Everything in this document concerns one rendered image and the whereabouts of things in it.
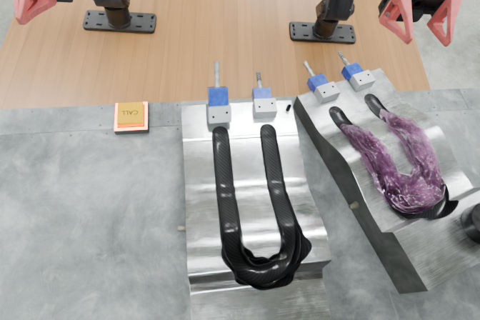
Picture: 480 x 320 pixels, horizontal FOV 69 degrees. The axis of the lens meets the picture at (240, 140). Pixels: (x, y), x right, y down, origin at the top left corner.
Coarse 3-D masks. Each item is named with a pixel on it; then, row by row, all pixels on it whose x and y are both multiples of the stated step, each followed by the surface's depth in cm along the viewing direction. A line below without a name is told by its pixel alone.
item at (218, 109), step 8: (216, 64) 75; (216, 72) 76; (216, 80) 76; (208, 88) 76; (216, 88) 76; (224, 88) 76; (208, 96) 77; (216, 96) 76; (224, 96) 76; (208, 104) 78; (216, 104) 76; (224, 104) 77; (208, 112) 76; (216, 112) 76; (224, 112) 76; (208, 120) 77; (216, 120) 76; (224, 120) 76
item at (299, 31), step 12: (300, 24) 106; (312, 24) 106; (324, 24) 99; (336, 24) 100; (348, 24) 108; (300, 36) 103; (312, 36) 104; (324, 36) 103; (336, 36) 105; (348, 36) 105
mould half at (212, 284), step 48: (192, 144) 76; (240, 144) 77; (288, 144) 78; (192, 192) 71; (240, 192) 72; (288, 192) 72; (192, 240) 63; (192, 288) 65; (240, 288) 66; (288, 288) 67
